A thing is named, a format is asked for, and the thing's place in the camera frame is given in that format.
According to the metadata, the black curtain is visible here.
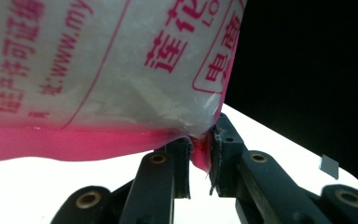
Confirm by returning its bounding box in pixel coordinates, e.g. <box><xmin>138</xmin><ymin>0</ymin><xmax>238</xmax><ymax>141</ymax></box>
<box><xmin>223</xmin><ymin>0</ymin><xmax>358</xmax><ymax>200</ymax></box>

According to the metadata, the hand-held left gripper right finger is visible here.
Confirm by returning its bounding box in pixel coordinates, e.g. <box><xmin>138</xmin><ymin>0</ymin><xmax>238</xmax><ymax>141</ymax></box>
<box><xmin>209</xmin><ymin>112</ymin><xmax>334</xmax><ymax>224</ymax></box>

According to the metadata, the pink and white plastic bag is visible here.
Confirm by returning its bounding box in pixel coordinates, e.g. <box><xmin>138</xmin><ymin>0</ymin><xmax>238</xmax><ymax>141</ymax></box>
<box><xmin>0</xmin><ymin>0</ymin><xmax>248</xmax><ymax>173</ymax></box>

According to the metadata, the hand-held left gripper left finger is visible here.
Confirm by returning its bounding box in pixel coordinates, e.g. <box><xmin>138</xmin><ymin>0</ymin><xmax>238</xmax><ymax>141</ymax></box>
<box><xmin>119</xmin><ymin>136</ymin><xmax>193</xmax><ymax>224</ymax></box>

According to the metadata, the small grey tag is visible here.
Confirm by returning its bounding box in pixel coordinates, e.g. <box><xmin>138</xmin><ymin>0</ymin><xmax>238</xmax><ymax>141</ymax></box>
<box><xmin>319</xmin><ymin>154</ymin><xmax>340</xmax><ymax>181</ymax></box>

